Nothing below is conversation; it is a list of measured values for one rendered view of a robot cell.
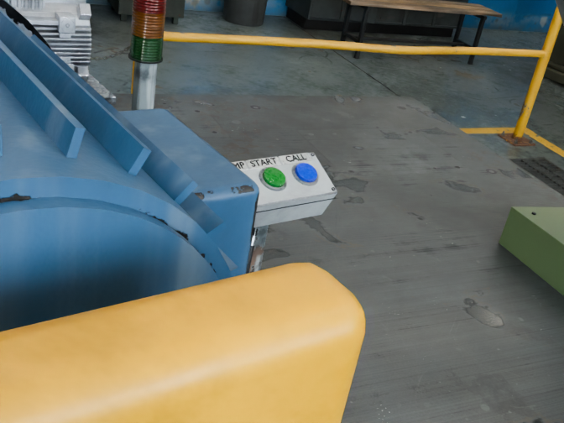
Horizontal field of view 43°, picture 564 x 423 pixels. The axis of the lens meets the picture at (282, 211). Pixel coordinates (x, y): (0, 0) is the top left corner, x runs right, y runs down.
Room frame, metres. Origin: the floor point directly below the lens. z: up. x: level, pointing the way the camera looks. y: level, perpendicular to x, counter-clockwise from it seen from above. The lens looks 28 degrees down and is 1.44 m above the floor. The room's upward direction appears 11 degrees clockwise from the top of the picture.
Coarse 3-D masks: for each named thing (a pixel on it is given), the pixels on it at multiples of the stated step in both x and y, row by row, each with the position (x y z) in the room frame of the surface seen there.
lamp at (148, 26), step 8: (136, 16) 1.27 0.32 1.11; (144, 16) 1.27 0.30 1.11; (152, 16) 1.27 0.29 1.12; (160, 16) 1.28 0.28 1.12; (136, 24) 1.27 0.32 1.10; (144, 24) 1.27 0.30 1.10; (152, 24) 1.27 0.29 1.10; (160, 24) 1.28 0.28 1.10; (136, 32) 1.27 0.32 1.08; (144, 32) 1.27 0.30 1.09; (152, 32) 1.27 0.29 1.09; (160, 32) 1.28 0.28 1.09
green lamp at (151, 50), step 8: (136, 40) 1.27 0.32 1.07; (144, 40) 1.27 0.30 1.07; (152, 40) 1.27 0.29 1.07; (160, 40) 1.29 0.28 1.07; (136, 48) 1.27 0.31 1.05; (144, 48) 1.27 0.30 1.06; (152, 48) 1.27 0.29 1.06; (160, 48) 1.29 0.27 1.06; (136, 56) 1.27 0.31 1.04; (144, 56) 1.27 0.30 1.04; (152, 56) 1.27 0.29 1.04; (160, 56) 1.29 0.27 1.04
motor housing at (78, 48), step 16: (48, 0) 1.35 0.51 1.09; (64, 0) 1.37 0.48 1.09; (80, 0) 1.38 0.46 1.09; (32, 16) 1.31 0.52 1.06; (48, 16) 1.33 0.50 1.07; (48, 32) 1.30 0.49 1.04; (80, 32) 1.34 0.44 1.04; (64, 48) 1.31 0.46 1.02; (80, 48) 1.33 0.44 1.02; (80, 64) 1.34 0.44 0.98
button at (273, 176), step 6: (270, 168) 0.81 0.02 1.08; (276, 168) 0.82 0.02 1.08; (264, 174) 0.80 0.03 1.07; (270, 174) 0.80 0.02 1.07; (276, 174) 0.80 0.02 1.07; (282, 174) 0.81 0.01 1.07; (264, 180) 0.79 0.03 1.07; (270, 180) 0.79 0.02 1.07; (276, 180) 0.79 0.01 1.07; (282, 180) 0.80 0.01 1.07; (276, 186) 0.79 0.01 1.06
